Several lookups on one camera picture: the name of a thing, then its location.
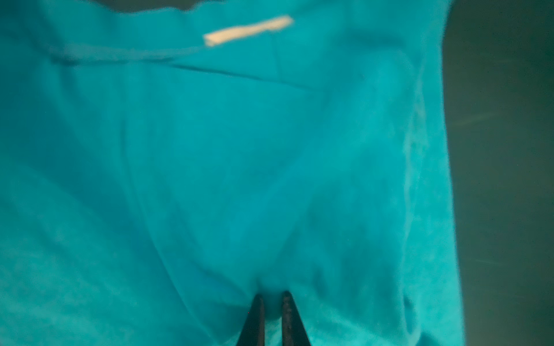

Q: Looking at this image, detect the teal printed t-shirt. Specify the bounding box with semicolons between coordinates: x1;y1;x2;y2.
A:
1;1;465;345

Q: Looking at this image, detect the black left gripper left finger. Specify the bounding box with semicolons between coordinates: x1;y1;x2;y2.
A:
236;294;265;346

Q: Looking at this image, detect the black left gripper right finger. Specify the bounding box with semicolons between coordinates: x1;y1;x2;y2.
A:
281;291;311;346

